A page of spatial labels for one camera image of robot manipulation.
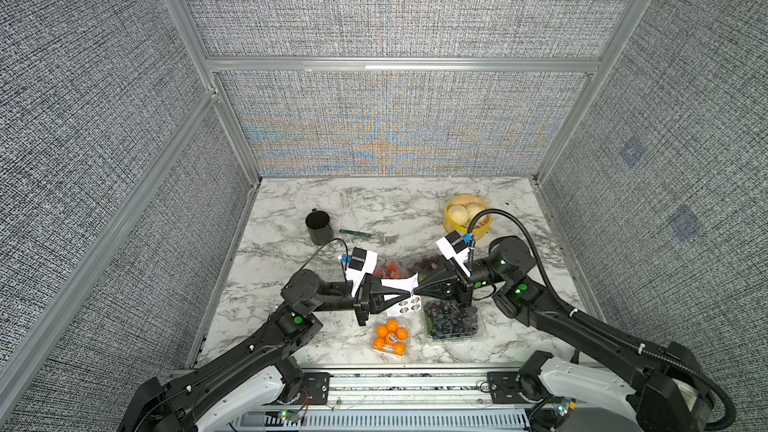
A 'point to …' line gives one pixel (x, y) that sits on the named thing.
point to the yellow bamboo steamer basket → (474, 205)
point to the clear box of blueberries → (444, 323)
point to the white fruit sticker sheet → (406, 284)
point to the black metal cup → (319, 227)
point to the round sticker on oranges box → (392, 337)
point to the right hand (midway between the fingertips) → (418, 289)
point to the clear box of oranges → (380, 332)
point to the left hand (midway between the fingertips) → (412, 297)
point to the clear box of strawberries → (393, 269)
